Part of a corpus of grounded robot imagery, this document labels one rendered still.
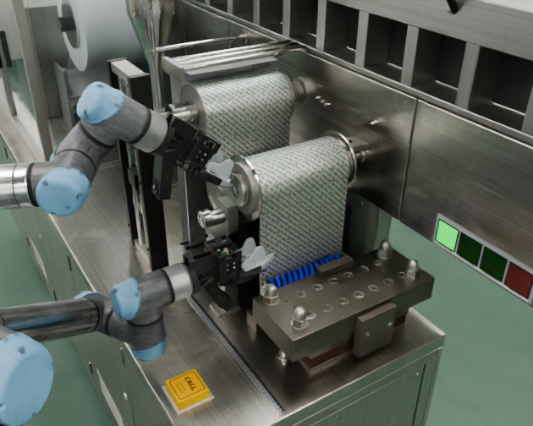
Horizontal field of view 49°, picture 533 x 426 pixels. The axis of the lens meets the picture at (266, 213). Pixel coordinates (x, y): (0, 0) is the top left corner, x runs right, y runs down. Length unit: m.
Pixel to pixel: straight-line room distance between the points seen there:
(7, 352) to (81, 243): 0.91
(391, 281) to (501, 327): 1.63
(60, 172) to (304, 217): 0.58
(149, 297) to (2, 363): 0.37
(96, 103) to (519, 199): 0.77
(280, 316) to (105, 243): 0.69
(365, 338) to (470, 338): 1.58
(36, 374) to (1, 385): 0.06
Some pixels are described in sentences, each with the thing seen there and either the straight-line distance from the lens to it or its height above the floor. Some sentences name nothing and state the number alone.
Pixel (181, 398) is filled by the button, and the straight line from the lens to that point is 1.25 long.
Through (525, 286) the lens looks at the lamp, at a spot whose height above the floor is 1.18.
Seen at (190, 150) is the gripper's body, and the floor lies 1.38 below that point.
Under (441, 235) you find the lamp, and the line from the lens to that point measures 1.30.
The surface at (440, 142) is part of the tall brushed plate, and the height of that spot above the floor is 1.37.
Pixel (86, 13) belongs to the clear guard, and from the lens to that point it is 2.05.
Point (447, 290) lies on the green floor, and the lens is 3.12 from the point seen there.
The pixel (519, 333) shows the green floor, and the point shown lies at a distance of 2.98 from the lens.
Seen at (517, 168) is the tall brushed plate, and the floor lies 1.39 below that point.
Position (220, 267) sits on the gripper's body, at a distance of 1.21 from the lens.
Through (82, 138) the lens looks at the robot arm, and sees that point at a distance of 1.09.
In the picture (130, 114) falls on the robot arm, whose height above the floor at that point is 1.47.
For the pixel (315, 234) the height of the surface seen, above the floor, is 1.11.
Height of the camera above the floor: 1.86
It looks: 31 degrees down
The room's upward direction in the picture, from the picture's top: 1 degrees clockwise
